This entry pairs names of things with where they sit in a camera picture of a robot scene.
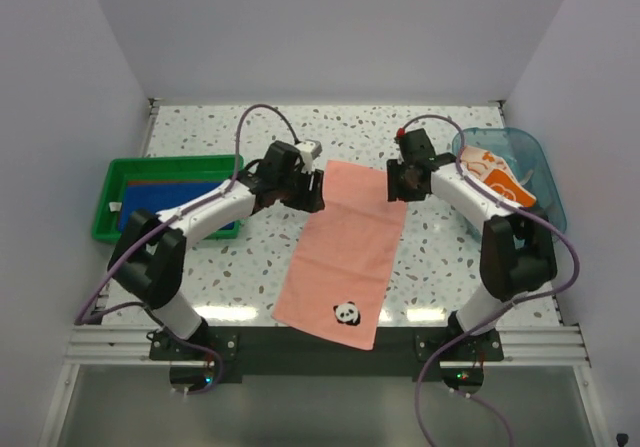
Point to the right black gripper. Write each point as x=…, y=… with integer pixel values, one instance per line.
x=394, y=167

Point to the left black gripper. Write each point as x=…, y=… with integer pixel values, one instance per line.
x=309, y=200

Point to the blue towel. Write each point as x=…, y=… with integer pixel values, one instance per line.
x=157, y=198

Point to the pink panda towel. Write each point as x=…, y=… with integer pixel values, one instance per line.
x=341, y=267

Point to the brown towel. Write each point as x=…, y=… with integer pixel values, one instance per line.
x=143, y=182

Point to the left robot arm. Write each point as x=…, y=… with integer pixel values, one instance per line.
x=148, y=260

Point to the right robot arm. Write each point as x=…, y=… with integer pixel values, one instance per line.
x=516, y=255

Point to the orange white lion towel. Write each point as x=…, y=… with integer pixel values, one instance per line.
x=495, y=173

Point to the blue plastic bin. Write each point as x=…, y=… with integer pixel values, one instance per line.
x=525, y=157

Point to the green plastic tray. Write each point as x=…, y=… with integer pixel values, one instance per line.
x=104, y=229

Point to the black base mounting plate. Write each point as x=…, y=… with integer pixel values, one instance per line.
x=237, y=352

